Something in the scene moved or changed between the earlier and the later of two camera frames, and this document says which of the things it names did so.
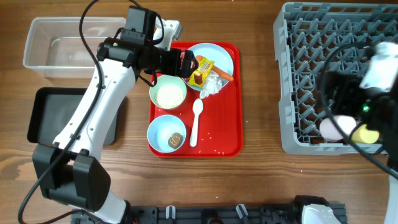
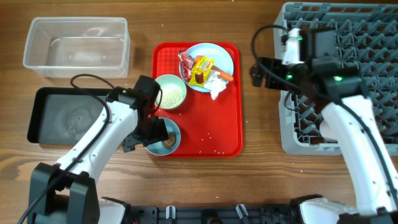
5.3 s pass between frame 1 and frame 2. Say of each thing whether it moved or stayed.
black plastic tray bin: stayed
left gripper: moved
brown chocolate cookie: moved
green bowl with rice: stayed
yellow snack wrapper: stayed
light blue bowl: moved
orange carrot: stayed
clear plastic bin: stayed
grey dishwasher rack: stayed
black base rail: stayed
